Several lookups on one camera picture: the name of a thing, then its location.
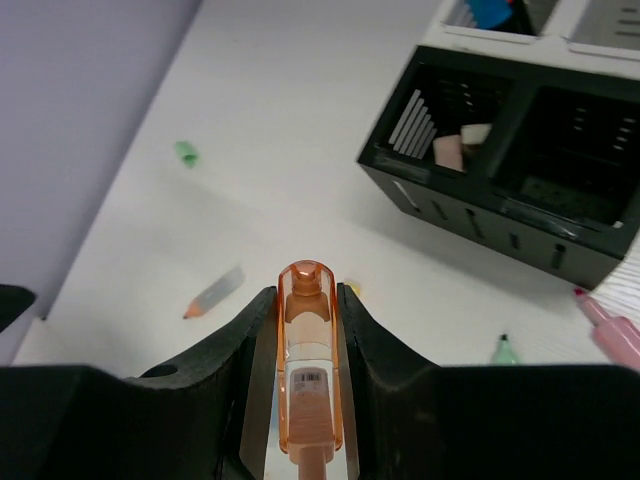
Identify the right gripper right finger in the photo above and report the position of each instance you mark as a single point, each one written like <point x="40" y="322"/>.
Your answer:
<point x="407" y="418"/>

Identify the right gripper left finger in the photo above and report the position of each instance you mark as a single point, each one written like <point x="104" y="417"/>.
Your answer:
<point x="203" y="414"/>

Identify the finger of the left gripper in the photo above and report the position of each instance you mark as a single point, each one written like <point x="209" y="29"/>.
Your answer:
<point x="14" y="301"/>

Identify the orange highlighter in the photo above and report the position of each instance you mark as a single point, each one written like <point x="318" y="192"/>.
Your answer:
<point x="308" y="380"/>

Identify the pink highlighter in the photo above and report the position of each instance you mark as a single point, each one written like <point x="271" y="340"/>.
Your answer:
<point x="616" y="336"/>

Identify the pink eraser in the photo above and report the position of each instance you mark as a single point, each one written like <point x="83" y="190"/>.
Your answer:
<point x="448" y="152"/>

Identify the white boxed eraser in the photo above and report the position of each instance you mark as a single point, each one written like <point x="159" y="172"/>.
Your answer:
<point x="474" y="134"/>

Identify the blue cap black highlighter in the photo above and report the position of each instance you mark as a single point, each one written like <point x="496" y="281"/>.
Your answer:
<point x="490" y="14"/>

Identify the green grey highlighter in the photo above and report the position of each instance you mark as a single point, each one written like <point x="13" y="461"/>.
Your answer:
<point x="504" y="354"/>

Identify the yellow highlighter cap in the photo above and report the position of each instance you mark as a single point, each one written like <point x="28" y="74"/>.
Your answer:
<point x="354" y="287"/>

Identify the green highlighter cap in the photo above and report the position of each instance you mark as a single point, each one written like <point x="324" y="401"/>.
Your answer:
<point x="186" y="153"/>

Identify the black slotted container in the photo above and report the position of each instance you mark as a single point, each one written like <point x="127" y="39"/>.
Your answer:
<point x="555" y="185"/>

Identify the white slotted container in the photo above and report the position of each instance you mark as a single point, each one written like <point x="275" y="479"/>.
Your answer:
<point x="581" y="35"/>

